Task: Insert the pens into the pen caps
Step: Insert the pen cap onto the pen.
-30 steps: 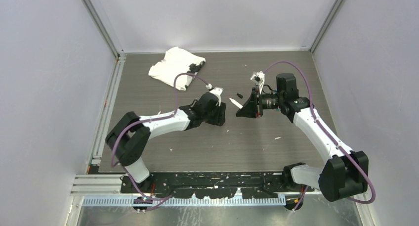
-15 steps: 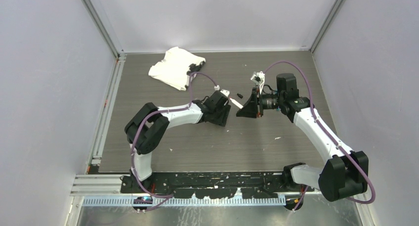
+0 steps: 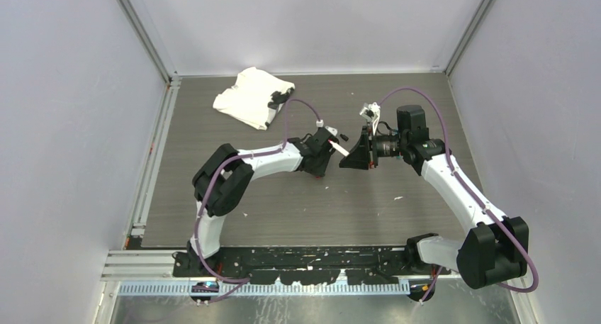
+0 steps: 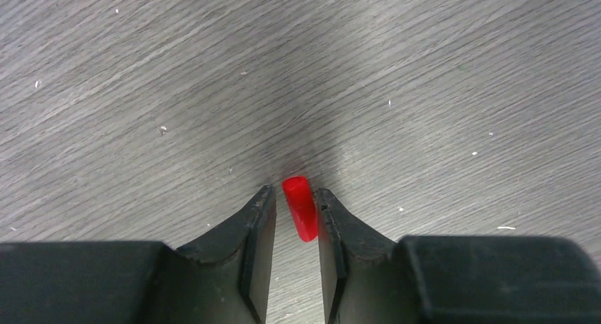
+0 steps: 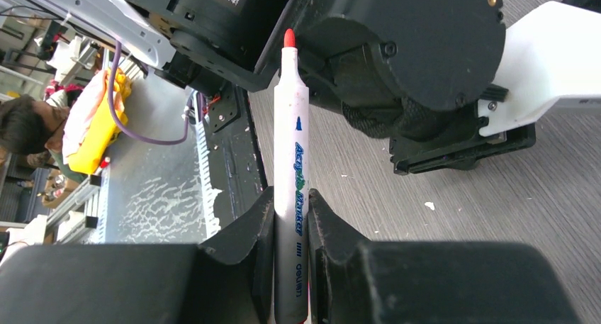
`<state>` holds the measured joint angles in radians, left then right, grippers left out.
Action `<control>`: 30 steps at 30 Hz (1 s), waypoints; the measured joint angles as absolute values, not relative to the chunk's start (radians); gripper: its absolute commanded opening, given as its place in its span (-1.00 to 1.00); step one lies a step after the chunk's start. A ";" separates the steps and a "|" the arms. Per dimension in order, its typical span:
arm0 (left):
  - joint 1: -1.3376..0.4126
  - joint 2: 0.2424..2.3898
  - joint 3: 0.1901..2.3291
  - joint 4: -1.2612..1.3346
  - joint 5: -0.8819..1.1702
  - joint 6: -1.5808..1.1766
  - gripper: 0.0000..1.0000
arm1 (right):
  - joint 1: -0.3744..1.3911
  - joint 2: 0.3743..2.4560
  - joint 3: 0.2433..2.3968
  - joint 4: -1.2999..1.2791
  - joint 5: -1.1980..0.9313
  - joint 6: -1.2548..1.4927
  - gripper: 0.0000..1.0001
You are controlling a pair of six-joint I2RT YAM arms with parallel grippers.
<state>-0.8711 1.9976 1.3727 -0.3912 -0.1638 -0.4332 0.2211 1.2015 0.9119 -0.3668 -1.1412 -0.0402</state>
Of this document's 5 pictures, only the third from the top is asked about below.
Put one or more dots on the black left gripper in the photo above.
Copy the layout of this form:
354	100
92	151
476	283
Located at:
320	172

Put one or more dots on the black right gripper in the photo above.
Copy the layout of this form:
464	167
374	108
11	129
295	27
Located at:
364	147

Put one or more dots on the white pen red tip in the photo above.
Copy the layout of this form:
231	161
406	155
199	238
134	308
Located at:
339	148

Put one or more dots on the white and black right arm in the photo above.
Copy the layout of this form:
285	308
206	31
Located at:
495	245

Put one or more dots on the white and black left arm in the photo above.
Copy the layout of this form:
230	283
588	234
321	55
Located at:
223	180

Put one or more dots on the white crumpled cloth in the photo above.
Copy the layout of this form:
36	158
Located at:
255	98

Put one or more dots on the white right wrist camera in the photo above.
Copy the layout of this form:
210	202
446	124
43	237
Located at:
371	113

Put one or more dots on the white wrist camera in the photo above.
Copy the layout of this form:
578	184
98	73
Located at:
331	132
371	113

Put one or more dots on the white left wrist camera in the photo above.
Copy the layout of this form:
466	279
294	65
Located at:
331	132

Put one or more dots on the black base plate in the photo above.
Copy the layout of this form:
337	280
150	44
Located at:
309	265

